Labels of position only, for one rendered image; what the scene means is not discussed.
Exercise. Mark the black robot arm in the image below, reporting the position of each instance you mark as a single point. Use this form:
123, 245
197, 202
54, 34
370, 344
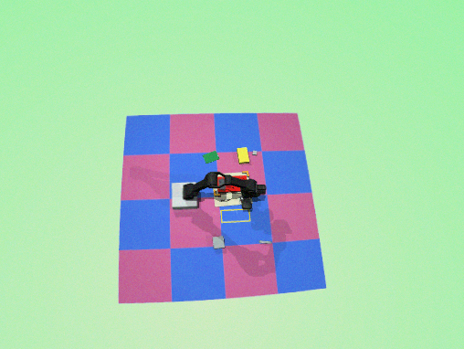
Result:
249, 186

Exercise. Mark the yellow rectangular block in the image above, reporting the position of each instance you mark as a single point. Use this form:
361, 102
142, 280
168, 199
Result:
242, 154

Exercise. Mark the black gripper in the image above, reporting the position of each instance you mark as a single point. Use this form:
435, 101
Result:
246, 203

